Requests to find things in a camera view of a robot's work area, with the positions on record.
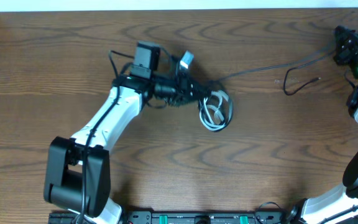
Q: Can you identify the black and white cable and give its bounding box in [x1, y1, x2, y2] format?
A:
[198, 89, 234, 132]

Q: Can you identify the black braided cable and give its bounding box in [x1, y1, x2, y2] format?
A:
[206, 42, 337, 96]

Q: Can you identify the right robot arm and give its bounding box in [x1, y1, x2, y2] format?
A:
[283, 26, 358, 224]

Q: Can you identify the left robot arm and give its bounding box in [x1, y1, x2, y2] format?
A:
[44, 41, 211, 223]

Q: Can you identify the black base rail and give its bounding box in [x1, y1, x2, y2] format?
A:
[47, 210, 358, 224]

